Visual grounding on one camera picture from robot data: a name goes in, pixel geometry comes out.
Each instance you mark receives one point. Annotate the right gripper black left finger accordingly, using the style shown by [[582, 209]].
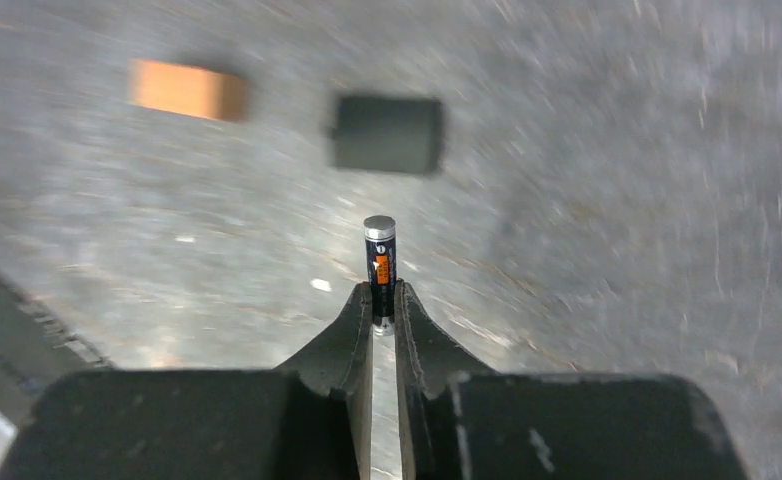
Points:
[[307, 418]]

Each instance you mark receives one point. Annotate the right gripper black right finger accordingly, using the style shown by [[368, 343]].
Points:
[[461, 419]]

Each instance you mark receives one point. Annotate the black battery cover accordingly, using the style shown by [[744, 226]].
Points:
[[375, 132]]

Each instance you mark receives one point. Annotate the small wooden rectangular block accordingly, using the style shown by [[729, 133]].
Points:
[[188, 90]]

